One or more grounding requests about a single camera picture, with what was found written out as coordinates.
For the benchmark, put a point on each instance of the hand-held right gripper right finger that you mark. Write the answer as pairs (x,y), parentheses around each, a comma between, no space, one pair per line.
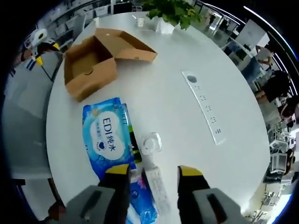
(189,186)

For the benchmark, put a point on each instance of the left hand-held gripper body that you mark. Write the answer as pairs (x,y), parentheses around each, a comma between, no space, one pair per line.
(39,37)

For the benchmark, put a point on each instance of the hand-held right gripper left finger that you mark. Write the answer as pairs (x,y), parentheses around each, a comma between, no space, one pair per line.
(119,186)

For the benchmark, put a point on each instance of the blue soft tissue pack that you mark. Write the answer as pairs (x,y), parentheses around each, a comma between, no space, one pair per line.
(140,200)

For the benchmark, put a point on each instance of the white printed carton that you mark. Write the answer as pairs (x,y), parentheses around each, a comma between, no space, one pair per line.
(158,186)

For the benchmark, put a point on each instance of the blue wet wipes pack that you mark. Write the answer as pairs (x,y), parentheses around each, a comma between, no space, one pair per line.
(107,137)

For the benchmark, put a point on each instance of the white pump bottle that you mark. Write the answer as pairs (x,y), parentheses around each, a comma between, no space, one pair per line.
(151,143)

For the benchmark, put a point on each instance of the brown cardboard shoe box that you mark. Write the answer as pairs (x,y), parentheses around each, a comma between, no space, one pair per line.
(91,84)

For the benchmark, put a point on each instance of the person's left hand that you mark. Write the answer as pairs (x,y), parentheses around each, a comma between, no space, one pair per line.
(26,54)

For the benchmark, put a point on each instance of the grey chair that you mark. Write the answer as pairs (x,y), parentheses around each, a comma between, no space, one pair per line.
(78,25)
(23,128)

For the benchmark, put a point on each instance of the white table socket strip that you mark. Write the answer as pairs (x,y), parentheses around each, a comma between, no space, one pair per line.
(205,107)

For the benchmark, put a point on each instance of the white paper cup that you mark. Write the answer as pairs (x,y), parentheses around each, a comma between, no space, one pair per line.
(140,22)

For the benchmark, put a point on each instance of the green potted plant white pot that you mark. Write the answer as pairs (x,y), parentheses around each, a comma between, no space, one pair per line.
(172,9)

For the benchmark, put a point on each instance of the white square pillar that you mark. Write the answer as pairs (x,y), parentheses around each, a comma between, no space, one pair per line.
(252,35)

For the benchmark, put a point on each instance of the ceiling light strip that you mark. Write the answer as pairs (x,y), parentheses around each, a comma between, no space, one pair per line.
(273,30)

